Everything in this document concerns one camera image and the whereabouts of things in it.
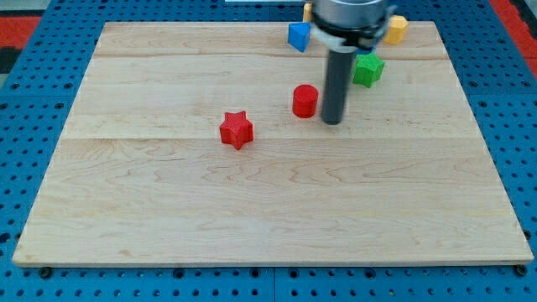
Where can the blue triangle block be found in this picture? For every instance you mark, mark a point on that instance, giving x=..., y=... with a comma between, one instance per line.
x=299, y=35

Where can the red star block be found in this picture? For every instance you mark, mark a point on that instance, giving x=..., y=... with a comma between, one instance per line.
x=236, y=129

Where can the wooden board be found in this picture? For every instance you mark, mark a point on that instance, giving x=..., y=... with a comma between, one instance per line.
x=140, y=177

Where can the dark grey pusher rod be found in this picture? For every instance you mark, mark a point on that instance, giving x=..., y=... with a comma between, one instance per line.
x=337, y=80

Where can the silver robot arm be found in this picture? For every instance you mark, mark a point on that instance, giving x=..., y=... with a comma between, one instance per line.
x=345, y=27

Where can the yellow block behind arm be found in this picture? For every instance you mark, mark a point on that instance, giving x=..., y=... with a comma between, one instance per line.
x=307, y=12

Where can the green star block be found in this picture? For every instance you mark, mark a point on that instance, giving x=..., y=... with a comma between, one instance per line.
x=368, y=69

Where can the yellow hexagon block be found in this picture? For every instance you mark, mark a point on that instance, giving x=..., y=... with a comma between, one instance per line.
x=397, y=29

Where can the red cylinder block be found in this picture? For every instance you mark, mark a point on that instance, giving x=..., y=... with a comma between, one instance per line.
x=305, y=99

